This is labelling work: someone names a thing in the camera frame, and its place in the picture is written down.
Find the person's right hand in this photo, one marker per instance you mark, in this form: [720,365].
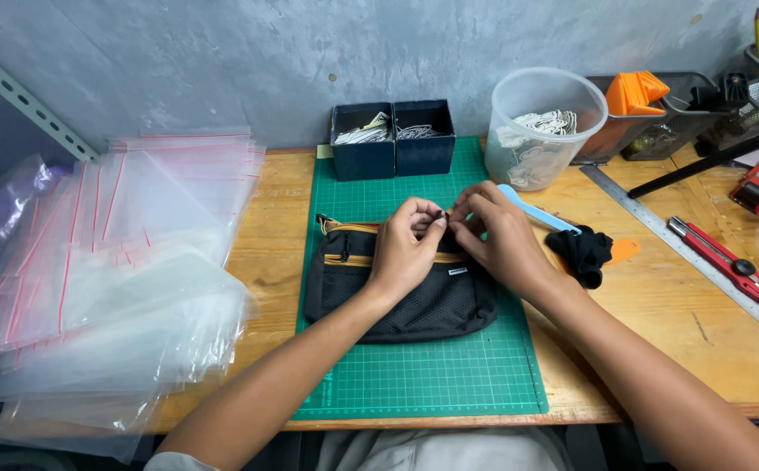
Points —
[507,242]

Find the person's left hand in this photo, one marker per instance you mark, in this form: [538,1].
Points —
[402,252]

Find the black pouch with orange zippers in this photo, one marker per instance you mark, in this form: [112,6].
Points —
[419,304]

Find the light blue plastic tool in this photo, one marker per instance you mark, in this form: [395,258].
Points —
[536,210]

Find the dark blue box with tags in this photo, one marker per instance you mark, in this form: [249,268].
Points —
[361,154]

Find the clear plastic tub of stickers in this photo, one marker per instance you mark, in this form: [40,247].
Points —
[540,134]

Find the orange plastic scraper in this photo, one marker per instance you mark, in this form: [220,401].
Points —
[623,249]

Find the green cutting mat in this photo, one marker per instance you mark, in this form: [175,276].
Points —
[432,366]

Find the steel ruler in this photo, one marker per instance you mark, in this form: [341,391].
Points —
[687,252]

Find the black mesh basket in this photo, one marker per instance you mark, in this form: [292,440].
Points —
[664,134]

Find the orange plastic parts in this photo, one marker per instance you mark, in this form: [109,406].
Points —
[634,93]

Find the person's light grey trousers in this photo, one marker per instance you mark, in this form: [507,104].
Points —
[445,450]

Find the black metal bar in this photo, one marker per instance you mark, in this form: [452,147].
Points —
[706,163]

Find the red utility knife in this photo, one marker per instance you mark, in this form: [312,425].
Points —
[723,261]

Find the black knob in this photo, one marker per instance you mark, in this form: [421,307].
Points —
[735,88]

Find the pile of clear zip bags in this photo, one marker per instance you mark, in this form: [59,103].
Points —
[104,275]

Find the perforated metal shelf rail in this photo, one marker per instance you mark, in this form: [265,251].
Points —
[19,98]

